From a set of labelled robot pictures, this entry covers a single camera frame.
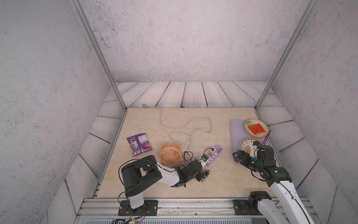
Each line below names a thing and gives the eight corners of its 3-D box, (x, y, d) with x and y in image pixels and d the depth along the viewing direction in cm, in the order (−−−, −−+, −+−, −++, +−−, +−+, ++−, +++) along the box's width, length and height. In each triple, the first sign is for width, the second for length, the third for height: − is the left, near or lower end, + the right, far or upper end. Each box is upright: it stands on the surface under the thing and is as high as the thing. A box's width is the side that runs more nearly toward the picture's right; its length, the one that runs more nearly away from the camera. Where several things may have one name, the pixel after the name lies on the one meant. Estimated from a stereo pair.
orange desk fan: (161, 165, 91) (159, 156, 81) (163, 152, 97) (160, 142, 87) (181, 165, 91) (181, 156, 81) (181, 151, 97) (181, 142, 87)
